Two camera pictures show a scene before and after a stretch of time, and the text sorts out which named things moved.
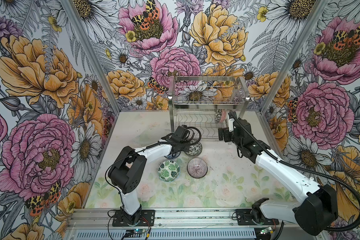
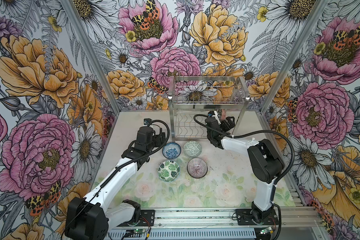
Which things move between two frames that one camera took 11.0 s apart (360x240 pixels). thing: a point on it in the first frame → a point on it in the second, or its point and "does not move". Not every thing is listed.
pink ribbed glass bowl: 197,168 does not move
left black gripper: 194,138 → 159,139
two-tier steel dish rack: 205,102 does not move
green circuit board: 139,230 does not move
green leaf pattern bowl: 168,170 does not move
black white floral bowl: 218,115 → 223,113
